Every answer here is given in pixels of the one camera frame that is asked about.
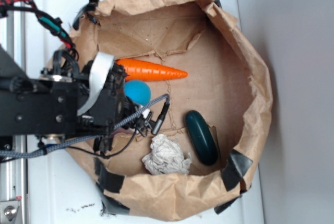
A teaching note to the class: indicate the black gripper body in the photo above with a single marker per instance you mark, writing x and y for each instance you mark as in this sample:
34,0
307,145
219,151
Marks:
112,111

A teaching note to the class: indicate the blue ball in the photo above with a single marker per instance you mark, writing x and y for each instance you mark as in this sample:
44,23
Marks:
138,91

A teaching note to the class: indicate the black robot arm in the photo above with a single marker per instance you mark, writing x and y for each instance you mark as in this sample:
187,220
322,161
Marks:
57,105

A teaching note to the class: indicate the orange toy carrot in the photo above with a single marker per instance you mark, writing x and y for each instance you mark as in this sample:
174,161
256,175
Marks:
147,71

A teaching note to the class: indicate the crumpled white paper towel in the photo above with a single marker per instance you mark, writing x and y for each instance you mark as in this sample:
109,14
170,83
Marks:
166,157

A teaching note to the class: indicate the dark green toy cucumber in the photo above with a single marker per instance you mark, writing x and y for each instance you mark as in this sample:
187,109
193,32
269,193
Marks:
201,138

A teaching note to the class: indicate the brown paper bag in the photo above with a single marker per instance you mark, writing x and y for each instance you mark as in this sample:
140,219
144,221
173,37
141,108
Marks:
228,83

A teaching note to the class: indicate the black mounting bracket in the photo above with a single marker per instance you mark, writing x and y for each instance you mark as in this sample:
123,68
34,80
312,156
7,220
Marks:
6,145

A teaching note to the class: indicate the aluminium frame rail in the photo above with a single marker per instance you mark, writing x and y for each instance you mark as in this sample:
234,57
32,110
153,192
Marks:
14,173

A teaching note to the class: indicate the metal corner bracket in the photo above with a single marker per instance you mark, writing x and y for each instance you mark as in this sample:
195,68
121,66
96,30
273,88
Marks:
11,212

